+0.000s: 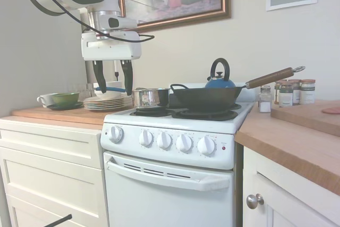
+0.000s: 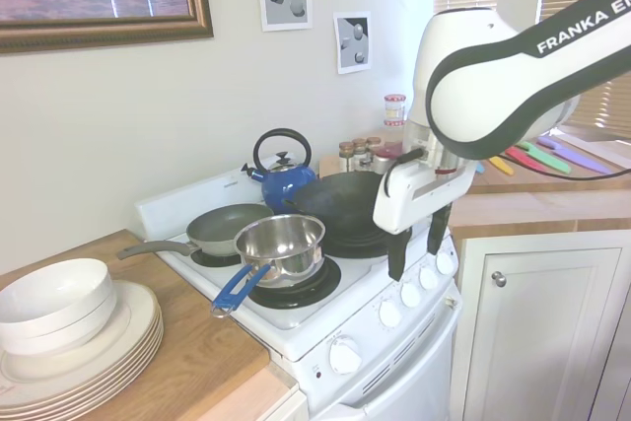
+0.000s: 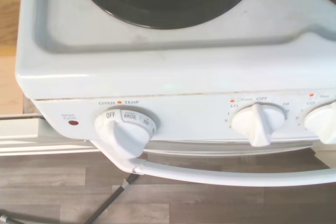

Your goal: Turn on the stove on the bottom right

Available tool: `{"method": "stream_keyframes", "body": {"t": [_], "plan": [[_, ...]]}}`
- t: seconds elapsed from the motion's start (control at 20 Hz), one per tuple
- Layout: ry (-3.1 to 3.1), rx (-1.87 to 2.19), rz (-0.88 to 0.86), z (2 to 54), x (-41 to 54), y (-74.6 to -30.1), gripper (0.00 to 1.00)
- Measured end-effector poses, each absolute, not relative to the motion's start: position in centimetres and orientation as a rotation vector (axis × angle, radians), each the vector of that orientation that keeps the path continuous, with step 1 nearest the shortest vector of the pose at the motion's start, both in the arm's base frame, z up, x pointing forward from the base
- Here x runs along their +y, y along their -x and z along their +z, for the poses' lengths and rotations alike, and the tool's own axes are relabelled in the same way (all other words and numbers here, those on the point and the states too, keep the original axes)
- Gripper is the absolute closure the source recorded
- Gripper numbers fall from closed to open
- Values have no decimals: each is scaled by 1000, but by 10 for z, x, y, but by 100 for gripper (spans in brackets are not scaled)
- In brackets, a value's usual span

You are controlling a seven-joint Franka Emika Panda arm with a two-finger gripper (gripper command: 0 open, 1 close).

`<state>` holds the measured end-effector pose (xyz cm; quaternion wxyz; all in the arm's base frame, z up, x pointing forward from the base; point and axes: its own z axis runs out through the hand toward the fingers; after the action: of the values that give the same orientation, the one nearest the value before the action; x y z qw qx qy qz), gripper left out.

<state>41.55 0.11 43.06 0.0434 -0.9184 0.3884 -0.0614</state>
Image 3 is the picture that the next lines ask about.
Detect black floor cable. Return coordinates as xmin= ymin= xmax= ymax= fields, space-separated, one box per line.
xmin=85 ymin=172 xmax=139 ymax=224

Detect white oven door handle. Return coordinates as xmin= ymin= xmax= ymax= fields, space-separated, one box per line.
xmin=90 ymin=140 xmax=336 ymax=186

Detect white burner control knob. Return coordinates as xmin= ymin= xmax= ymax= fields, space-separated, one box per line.
xmin=231 ymin=103 xmax=288 ymax=148
xmin=304 ymin=102 xmax=336 ymax=145

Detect black electric coil burner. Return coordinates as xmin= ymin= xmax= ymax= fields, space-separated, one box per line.
xmin=72 ymin=0 xmax=291 ymax=29

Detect white oven temperature knob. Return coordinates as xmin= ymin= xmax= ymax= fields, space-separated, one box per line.
xmin=93 ymin=106 xmax=161 ymax=159

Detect white electric stove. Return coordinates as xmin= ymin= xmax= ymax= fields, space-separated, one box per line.
xmin=15 ymin=0 xmax=336 ymax=162

